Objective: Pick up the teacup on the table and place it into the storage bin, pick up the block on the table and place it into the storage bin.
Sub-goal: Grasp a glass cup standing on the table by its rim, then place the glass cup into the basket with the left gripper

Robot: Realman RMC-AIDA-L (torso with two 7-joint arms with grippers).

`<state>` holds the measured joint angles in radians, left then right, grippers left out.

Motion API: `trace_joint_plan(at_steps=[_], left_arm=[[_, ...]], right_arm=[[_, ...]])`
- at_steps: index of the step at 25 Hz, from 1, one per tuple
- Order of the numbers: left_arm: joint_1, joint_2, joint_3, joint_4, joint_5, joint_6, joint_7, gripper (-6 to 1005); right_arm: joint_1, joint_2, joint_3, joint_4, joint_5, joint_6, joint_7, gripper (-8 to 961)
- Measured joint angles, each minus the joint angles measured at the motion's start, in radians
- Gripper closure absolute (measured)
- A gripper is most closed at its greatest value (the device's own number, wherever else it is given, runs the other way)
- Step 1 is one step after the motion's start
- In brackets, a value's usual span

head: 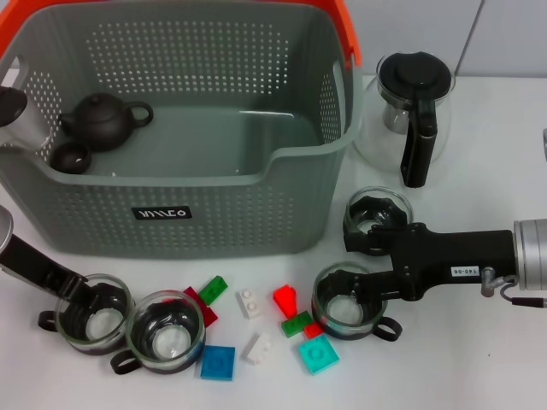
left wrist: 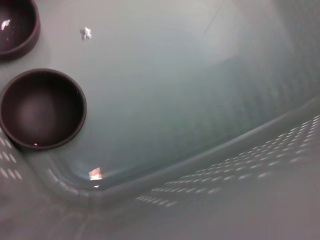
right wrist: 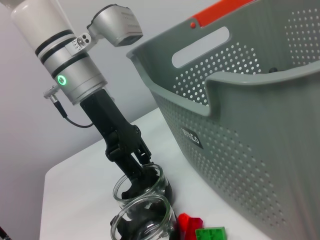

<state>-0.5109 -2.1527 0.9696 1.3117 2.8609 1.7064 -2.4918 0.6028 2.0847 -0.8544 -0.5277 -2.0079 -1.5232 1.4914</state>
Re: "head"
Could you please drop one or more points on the red sloped brick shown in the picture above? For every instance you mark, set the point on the red sloped brick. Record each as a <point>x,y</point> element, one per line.
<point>286,299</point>

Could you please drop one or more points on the small red brick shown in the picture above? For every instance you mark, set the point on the small red brick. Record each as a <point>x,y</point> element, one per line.
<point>313,331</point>

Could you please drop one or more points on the dark clay small teacup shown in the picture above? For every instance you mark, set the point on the dark clay small teacup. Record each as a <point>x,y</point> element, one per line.
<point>70,160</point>

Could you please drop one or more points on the dark red long brick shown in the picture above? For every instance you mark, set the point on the dark red long brick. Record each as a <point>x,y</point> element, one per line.
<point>207,315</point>

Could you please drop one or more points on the blue square plate brick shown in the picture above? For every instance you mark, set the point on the blue square plate brick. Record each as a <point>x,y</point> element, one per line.
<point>218,362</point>

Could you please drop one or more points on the grey perforated storage bin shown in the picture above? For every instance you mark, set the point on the grey perforated storage bin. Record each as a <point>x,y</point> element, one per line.
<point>235,205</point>

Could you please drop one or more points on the dark clay teapot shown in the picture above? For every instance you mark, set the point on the dark clay teapot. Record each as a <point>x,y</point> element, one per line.
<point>102,124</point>

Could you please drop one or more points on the glass teacup with black holder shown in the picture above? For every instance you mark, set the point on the glass teacup with black holder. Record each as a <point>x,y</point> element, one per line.
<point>96,333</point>
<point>166,346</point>
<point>337,320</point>
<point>376,207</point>

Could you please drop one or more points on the green brick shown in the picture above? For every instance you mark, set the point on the green brick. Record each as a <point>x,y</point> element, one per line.
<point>295,325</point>
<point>212,290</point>

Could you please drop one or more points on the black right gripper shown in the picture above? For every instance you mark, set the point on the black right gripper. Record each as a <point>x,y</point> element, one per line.
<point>453,258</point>

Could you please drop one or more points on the glass pot with black lid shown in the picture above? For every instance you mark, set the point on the glass pot with black lid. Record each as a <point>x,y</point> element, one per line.
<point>421,124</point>

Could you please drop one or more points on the white two-stud brick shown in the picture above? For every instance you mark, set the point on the white two-stud brick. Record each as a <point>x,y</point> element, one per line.
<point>251,303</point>

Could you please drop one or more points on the left wrist camera housing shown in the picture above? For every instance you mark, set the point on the left wrist camera housing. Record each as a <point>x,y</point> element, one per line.
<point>13,107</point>

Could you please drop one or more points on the teal square plate brick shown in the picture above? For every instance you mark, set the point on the teal square plate brick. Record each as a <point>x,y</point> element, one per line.
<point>317,354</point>

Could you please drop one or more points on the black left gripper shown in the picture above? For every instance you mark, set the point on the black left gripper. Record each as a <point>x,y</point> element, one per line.
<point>32,267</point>

